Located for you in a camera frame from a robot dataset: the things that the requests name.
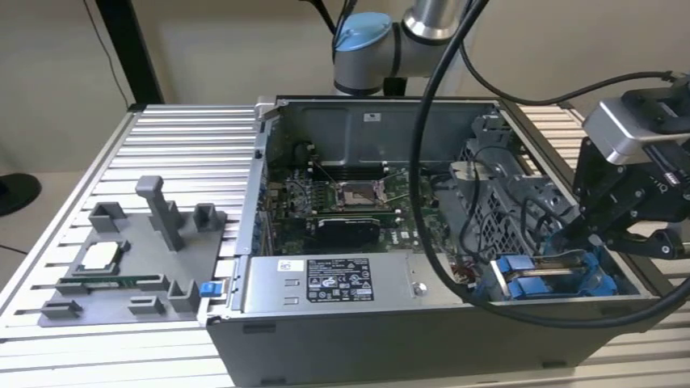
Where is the silver CPU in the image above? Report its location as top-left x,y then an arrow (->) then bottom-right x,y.
79,242 -> 120,272

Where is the black RAM slot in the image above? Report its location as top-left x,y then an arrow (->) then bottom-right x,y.
311,205 -> 395,216

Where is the thin black camera cable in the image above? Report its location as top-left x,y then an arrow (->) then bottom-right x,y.
458,23 -> 690,108

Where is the braided power wire bundle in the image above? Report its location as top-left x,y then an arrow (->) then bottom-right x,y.
450,258 -> 484,290

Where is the black round stand foot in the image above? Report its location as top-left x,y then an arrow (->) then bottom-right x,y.
0,172 -> 43,217

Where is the CPU socket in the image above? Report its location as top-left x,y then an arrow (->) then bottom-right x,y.
332,177 -> 394,207

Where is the green RAM stick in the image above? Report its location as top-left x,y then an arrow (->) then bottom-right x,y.
59,274 -> 163,289

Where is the metal disk bay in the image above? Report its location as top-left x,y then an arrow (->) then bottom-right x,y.
487,246 -> 626,303

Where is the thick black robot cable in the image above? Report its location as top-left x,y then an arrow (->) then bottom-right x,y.
408,0 -> 690,329

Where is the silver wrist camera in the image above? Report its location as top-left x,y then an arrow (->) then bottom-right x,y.
580,96 -> 690,165

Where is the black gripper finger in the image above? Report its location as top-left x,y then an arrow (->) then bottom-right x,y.
558,137 -> 630,251
603,204 -> 683,259

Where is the silver power supply unit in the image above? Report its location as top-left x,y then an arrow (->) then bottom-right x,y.
241,254 -> 464,315

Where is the black frame post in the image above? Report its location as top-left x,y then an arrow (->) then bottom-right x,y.
88,0 -> 165,105

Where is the grey parts rack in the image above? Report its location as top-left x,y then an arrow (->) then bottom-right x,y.
37,175 -> 231,327

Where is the perforated metal drive cage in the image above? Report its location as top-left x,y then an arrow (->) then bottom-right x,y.
446,159 -> 583,259

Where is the dark grey PC case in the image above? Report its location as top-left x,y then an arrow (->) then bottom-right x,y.
204,95 -> 686,388

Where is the green motherboard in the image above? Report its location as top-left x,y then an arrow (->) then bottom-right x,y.
267,163 -> 451,258

